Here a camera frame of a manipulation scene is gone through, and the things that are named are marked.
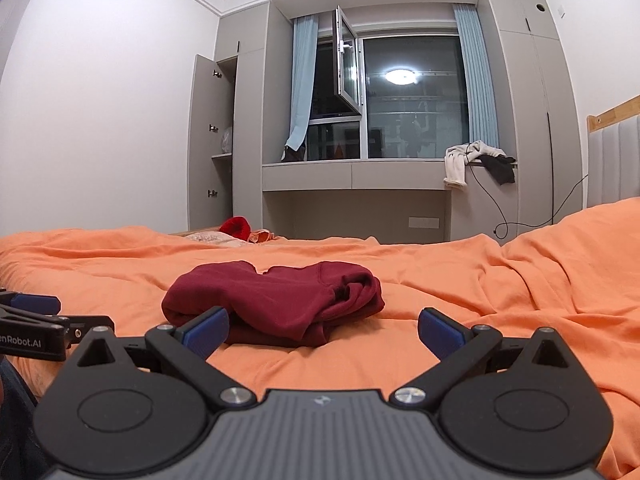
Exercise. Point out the pale patterned cloth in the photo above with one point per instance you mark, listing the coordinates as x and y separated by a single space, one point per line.
215 240

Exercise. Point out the red plush item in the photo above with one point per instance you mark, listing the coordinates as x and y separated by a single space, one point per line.
236 226

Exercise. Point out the grey window ledge cabinet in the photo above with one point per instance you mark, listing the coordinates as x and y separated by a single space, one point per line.
350 175

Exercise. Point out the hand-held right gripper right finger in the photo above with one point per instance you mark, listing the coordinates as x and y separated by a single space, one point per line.
440 332

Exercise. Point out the grey open wardrobe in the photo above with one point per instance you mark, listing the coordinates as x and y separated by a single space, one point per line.
250 110

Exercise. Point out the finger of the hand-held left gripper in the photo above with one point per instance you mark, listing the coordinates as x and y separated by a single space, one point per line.
35 303

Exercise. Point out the white garment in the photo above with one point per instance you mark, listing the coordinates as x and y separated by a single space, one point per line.
455 167

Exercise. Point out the person's blue jeans leg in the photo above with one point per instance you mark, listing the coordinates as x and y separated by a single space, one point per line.
15 410

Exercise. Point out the dark item on sill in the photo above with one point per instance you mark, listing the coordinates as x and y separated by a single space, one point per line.
294 154

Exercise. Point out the large window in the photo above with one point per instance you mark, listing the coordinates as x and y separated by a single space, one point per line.
415 110

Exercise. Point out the grey padded headboard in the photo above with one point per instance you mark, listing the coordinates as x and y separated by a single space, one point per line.
620 160

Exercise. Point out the open window sash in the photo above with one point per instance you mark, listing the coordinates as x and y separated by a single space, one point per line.
347 70

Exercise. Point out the short blue curtain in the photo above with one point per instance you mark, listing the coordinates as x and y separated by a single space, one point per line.
302 85

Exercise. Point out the white bag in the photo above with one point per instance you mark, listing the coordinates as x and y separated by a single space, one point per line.
226 140

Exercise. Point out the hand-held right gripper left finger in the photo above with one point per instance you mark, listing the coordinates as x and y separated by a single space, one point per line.
207 332

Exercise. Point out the long blue curtain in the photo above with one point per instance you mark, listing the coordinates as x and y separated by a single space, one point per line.
477 85

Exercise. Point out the white wall socket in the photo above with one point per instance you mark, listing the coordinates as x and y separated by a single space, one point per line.
424 222

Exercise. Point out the black garment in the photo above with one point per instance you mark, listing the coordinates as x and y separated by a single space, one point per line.
502 172

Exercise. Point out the grey closed wardrobe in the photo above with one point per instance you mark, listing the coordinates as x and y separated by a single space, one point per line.
530 135

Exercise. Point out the dark red sweater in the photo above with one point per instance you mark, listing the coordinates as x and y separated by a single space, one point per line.
280 300

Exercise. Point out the orange duvet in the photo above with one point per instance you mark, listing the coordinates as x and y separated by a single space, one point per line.
450 270

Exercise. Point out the small orange cloth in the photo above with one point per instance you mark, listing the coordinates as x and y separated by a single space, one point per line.
261 236

